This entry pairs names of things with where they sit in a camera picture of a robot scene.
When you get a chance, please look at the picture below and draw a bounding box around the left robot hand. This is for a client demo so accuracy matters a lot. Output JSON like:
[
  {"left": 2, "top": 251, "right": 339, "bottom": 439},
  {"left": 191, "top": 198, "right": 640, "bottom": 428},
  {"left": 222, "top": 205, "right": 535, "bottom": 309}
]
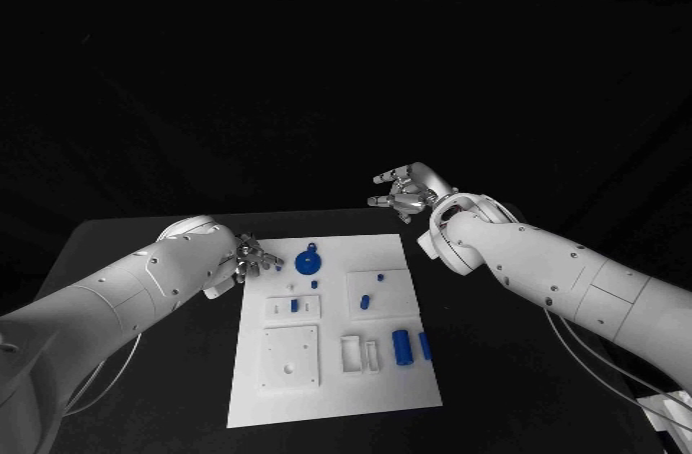
[{"left": 232, "top": 232, "right": 286, "bottom": 284}]

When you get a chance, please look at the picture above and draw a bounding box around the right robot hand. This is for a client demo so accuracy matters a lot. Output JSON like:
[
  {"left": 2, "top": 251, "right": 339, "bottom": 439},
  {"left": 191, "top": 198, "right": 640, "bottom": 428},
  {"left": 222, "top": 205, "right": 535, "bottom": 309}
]
[{"left": 367, "top": 161, "right": 459, "bottom": 225}]

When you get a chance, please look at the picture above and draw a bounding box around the white task board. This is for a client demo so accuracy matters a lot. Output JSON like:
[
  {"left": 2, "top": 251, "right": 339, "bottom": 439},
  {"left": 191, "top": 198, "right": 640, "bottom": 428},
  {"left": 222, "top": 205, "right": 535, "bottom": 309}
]
[{"left": 225, "top": 233, "right": 444, "bottom": 429}]

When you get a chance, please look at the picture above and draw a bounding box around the blue gear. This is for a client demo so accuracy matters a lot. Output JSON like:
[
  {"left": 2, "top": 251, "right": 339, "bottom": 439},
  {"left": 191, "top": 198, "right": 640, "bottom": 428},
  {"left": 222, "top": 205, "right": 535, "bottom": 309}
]
[{"left": 294, "top": 242, "right": 325, "bottom": 276}]

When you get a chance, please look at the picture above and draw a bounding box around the blue thick long cylinder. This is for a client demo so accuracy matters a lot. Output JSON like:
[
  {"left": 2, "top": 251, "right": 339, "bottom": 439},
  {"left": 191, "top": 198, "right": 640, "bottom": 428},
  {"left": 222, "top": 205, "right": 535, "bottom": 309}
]
[{"left": 391, "top": 329, "right": 416, "bottom": 367}]

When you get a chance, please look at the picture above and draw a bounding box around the white object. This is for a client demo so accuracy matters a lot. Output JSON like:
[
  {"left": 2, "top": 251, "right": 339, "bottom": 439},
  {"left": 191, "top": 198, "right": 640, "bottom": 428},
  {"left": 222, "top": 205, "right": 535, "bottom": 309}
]
[{"left": 638, "top": 389, "right": 692, "bottom": 454}]

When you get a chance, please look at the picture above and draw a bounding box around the white cable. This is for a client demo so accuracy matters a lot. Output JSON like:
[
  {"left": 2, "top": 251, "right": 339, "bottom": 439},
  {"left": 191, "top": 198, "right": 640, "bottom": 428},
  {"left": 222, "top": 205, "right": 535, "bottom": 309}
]
[
  {"left": 62, "top": 359, "right": 108, "bottom": 414},
  {"left": 62, "top": 332, "right": 145, "bottom": 417},
  {"left": 542, "top": 307, "right": 692, "bottom": 432},
  {"left": 558, "top": 315, "right": 692, "bottom": 412}
]

